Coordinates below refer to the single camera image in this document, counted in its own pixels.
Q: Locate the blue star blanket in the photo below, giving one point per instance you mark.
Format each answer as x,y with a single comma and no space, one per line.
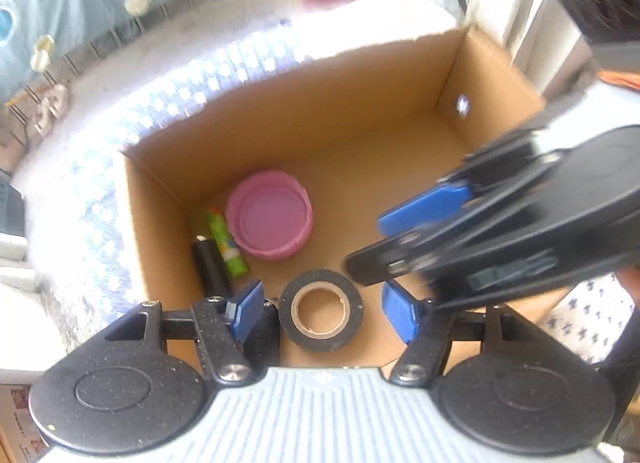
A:
100,193

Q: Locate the pink plastic lid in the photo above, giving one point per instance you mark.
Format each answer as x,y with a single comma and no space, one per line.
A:
270,213

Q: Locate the metal balcony railing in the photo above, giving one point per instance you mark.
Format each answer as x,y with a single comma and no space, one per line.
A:
150,18

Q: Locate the orange red plastic bag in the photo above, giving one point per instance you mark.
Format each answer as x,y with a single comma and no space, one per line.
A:
620,78

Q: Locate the grey curtain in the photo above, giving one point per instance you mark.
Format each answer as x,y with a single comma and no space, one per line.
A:
520,3

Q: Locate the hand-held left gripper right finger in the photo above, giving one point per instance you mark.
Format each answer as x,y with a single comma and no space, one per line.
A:
400,310

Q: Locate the beige shoe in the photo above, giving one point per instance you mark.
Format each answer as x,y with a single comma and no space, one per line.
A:
42,120
60,100

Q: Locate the brown cardboard box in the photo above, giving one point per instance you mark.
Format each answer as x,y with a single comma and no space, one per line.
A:
375,163

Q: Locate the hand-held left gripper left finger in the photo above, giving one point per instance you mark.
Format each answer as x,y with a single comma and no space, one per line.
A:
247,313

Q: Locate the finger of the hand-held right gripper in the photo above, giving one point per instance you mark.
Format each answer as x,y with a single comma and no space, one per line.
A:
425,208
390,260

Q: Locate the green lip balm tube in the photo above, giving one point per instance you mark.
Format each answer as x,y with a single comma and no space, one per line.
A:
225,243

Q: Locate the black tape roll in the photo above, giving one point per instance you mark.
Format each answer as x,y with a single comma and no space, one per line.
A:
295,328

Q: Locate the black cylinder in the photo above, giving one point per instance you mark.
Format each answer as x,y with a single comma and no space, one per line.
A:
212,268

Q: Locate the black key fob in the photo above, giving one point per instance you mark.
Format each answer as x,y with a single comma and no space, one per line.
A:
265,338

